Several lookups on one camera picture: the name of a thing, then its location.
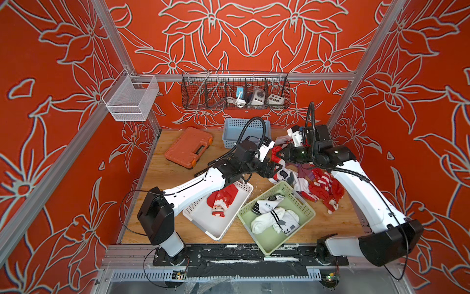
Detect purple sock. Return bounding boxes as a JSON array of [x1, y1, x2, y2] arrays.
[[297, 164, 316, 181]]

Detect red white striped sock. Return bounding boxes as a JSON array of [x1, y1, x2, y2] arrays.
[[309, 168, 345, 214]]

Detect white round socket adapter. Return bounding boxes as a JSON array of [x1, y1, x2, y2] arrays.
[[250, 88, 266, 106]]

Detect white wire mesh basket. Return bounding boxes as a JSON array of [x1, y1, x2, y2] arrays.
[[101, 75, 160, 122]]

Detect white perforated plastic basket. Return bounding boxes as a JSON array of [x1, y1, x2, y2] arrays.
[[182, 181, 253, 241]]

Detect white sock black stripes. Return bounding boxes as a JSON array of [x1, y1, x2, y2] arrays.
[[251, 208, 286, 235]]

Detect green perforated plastic basket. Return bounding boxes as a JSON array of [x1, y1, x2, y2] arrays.
[[237, 181, 316, 256]]

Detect blue perforated plastic basket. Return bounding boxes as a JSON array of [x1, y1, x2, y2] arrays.
[[222, 118, 274, 149]]

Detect orange plastic tool case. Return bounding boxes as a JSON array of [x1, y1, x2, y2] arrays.
[[164, 127, 214, 169]]

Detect red christmas sock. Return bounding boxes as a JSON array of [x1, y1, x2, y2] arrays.
[[206, 184, 238, 210]]

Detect blue white charger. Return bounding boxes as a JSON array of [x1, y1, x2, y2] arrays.
[[236, 87, 244, 100]]

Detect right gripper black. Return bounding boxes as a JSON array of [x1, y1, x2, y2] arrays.
[[273, 143, 319, 165]]

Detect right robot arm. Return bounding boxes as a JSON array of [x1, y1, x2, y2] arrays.
[[275, 143, 423, 267]]

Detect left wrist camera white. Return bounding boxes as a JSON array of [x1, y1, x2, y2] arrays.
[[258, 137, 275, 162]]

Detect red santa sock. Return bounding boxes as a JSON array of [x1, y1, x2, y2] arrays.
[[212, 200, 228, 218]]

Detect white striped sock at back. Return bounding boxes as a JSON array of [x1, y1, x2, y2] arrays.
[[275, 135, 292, 145]]

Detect black wire wall basket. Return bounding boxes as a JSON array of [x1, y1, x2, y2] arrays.
[[181, 70, 291, 110]]

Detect white grey sport sock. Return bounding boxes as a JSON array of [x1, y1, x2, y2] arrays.
[[268, 168, 298, 187], [252, 194, 285, 215]]

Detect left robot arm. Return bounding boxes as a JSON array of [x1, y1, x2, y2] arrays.
[[137, 159, 282, 258]]

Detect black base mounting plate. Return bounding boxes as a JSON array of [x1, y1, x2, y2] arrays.
[[143, 244, 350, 280]]

